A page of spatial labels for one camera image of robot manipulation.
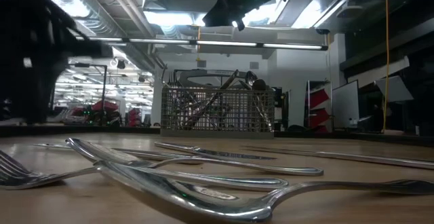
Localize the grey tilted panel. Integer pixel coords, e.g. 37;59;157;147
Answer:
374;75;415;103

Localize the silver table knife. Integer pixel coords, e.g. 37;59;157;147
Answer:
153;141;278;162
31;143;206;166
241;145;434;170
184;69;240;130

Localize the red machine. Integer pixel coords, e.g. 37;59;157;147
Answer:
67;100;121;127

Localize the grey mesh cutlery basket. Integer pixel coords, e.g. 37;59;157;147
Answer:
159;68;276;140

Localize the black gantry frame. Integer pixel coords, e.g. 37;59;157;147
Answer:
73;62;109;125

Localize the yellow cable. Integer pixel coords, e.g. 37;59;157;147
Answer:
382;0;391;134

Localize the white board panel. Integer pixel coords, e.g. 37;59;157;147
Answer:
331;79;360;130

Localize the white shelf with red bins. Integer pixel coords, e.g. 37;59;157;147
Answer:
306;79;332;134

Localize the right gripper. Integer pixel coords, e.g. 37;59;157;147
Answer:
202;0;258;33

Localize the long ceiling light bar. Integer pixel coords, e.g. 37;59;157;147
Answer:
75;35;329;52

